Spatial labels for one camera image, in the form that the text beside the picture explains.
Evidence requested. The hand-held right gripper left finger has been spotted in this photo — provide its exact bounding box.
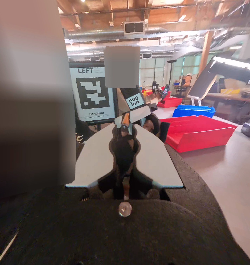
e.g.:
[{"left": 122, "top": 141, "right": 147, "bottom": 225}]
[{"left": 65, "top": 123, "right": 117, "bottom": 188}]

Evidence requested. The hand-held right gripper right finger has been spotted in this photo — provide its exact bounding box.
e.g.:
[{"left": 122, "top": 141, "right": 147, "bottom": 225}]
[{"left": 133, "top": 124, "right": 184, "bottom": 188}]

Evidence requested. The large red storage bin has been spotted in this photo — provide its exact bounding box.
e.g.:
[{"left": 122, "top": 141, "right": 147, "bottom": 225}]
[{"left": 159, "top": 115, "right": 238, "bottom": 153}]

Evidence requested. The person's left hand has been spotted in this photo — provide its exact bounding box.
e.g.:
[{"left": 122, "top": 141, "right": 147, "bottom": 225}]
[{"left": 142, "top": 120, "right": 157, "bottom": 133}]

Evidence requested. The black printed shirt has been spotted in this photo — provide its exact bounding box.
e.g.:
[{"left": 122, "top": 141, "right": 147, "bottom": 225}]
[{"left": 0, "top": 119, "right": 96, "bottom": 265}]

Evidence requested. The black framed marker sign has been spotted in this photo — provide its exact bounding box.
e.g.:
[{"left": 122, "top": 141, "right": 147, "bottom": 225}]
[{"left": 69, "top": 61, "right": 119, "bottom": 131}]

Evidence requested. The blue storage bin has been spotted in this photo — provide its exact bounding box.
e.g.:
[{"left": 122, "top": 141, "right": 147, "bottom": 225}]
[{"left": 172, "top": 104, "right": 216, "bottom": 118}]

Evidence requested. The black floor lamp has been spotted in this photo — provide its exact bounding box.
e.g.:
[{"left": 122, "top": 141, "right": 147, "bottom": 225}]
[{"left": 167, "top": 60, "right": 177, "bottom": 96}]

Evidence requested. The ceiling air vent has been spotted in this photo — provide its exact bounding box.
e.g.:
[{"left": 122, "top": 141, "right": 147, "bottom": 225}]
[{"left": 123, "top": 21, "right": 145, "bottom": 34}]

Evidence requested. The dark panel on stand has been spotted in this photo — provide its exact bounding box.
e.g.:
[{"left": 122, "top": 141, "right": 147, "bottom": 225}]
[{"left": 187, "top": 73, "right": 217, "bottom": 106}]

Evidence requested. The wood edged office desk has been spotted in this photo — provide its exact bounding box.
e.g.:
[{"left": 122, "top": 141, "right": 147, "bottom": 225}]
[{"left": 206, "top": 92, "right": 250, "bottom": 103}]

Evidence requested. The grey desktop device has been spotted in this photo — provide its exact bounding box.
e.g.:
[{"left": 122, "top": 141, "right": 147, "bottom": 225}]
[{"left": 241, "top": 122, "right": 250, "bottom": 137}]

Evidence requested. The pale wooden board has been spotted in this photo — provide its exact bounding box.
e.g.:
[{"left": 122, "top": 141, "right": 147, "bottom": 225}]
[{"left": 224, "top": 78, "right": 249, "bottom": 90}]

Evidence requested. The lit studio light panel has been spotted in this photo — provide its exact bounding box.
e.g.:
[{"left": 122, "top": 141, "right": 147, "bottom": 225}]
[{"left": 208, "top": 55, "right": 250, "bottom": 84}]

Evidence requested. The silver air duct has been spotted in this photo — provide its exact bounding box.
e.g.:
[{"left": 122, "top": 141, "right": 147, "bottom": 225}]
[{"left": 65, "top": 27, "right": 200, "bottom": 41}]

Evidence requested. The wooden support post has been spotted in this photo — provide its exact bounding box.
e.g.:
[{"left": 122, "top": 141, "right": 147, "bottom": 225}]
[{"left": 198, "top": 31, "right": 214, "bottom": 72}]

